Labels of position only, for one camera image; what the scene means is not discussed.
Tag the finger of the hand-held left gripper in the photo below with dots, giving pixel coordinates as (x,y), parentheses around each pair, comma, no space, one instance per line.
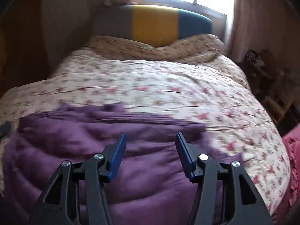
(5,128)

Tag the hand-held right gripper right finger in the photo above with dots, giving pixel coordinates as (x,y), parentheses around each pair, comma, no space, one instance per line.
(185,157)

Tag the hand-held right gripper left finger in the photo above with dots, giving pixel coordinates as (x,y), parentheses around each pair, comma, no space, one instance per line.
(117,159)

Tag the purple puffer jacket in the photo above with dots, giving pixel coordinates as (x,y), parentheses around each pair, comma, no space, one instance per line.
(145,187)

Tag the floral bed quilt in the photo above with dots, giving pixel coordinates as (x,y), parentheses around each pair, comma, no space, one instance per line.
(178,84)

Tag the brown wooden wardrobe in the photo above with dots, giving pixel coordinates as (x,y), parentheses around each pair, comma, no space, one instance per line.
(21,46)

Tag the rattan chair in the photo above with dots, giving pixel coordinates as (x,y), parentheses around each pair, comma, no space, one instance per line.
(279,107)

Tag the pink ruffled blanket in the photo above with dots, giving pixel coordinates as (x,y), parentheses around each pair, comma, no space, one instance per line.
(293,164)

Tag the cluttered wooden desk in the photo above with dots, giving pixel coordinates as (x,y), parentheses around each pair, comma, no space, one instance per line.
(257,63)

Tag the grey yellow teal headboard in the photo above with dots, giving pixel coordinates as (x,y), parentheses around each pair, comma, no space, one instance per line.
(153,23)

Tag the long floral curtain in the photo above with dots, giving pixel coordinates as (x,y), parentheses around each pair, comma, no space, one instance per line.
(248,21)

